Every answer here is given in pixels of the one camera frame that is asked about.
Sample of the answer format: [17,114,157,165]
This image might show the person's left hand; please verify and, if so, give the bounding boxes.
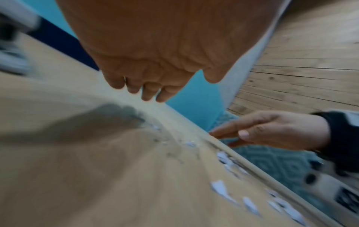
[54,0,292,103]

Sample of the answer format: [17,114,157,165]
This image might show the person's right hand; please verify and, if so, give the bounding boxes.
[209,110,332,151]

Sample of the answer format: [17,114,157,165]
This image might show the white paper scraps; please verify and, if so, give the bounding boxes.
[151,124,308,227]

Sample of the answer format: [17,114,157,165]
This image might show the printed white paper stack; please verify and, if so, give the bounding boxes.
[0,42,36,77]

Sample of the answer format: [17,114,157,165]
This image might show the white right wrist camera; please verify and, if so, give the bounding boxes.
[304,163,359,214]

